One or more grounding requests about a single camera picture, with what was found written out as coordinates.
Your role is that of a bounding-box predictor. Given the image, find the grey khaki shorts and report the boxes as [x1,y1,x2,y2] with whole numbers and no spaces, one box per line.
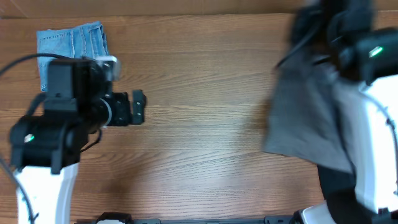
[263,47,354,174]

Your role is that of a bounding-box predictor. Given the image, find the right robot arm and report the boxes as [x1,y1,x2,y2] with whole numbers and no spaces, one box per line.
[295,1,397,223]

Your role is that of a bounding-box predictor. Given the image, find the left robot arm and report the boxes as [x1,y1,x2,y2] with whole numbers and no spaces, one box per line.
[9,57,147,223]

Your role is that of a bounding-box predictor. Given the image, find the folded blue denim shorts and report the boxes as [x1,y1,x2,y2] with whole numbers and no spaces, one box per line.
[36,21,109,93]

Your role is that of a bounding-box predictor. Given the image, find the black garment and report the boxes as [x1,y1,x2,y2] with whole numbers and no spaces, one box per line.
[318,166,356,207]

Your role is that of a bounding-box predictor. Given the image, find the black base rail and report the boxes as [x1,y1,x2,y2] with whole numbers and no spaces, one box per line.
[75,212,297,224]

